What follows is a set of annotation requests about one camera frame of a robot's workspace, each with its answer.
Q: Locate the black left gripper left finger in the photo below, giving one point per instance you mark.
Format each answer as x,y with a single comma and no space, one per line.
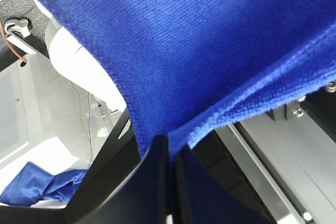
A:
140,198

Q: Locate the crumpled blue cloth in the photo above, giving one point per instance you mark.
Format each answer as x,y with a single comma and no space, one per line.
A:
33,184

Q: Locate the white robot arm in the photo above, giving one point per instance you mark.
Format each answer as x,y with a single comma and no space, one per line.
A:
119,155

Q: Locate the blue microfibre towel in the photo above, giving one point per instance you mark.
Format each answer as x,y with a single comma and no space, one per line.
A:
186,67

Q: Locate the aluminium frame rail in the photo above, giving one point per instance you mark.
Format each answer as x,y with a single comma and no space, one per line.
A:
288,157

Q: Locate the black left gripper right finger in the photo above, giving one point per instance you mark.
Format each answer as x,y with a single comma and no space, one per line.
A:
199,198

